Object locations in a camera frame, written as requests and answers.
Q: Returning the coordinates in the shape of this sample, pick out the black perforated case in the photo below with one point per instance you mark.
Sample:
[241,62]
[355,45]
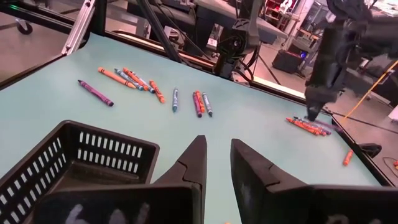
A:
[286,62]

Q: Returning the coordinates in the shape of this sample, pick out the silver aluminium rail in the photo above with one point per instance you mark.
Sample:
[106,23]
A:
[79,28]

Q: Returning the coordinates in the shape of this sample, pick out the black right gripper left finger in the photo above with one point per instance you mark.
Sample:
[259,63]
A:
[189,174]

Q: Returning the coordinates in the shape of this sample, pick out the orange crayon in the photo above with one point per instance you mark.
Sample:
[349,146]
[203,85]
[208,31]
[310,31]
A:
[201,101]
[348,157]
[157,91]
[135,78]
[303,126]
[116,77]

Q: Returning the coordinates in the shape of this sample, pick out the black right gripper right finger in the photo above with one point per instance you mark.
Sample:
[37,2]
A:
[255,193]

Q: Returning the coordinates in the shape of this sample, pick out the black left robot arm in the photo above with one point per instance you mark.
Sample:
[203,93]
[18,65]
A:
[332,53]

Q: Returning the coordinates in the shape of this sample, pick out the grey desk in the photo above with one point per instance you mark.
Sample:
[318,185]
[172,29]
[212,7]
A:
[217,11]

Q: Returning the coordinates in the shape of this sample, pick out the black caster wheel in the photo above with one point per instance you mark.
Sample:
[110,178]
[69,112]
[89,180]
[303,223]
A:
[24,27]

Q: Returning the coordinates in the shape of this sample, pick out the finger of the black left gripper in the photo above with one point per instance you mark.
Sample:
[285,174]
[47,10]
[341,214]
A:
[318,110]
[310,112]

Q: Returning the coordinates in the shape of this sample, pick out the small black clamp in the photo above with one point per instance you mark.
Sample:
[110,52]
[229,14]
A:
[370,149]

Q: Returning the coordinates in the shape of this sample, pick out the black plastic basket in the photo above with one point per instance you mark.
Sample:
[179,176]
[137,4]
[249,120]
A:
[93,174]

